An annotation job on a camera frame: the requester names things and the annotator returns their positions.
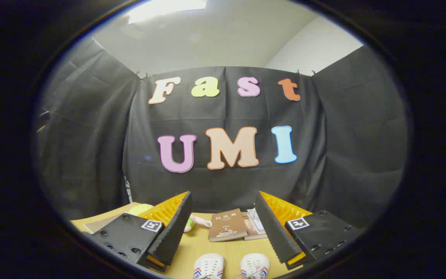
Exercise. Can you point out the brown book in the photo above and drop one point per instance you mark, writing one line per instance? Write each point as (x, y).
(227, 225)

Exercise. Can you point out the beige fabric storage box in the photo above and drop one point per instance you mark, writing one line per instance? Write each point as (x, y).
(103, 223)

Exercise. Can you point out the tan book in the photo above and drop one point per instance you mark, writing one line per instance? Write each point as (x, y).
(256, 235)

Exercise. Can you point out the green and pink plush toy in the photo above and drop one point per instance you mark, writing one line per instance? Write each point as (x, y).
(189, 224)

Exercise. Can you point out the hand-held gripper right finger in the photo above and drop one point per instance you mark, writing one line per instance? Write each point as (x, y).
(275, 236)

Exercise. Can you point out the black backdrop cloth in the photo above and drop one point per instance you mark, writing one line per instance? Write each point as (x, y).
(91, 135)

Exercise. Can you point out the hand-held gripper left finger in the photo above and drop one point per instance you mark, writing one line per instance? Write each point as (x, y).
(172, 232)

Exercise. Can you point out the white canvas shoe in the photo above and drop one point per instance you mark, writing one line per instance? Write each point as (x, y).
(208, 266)
(254, 264)

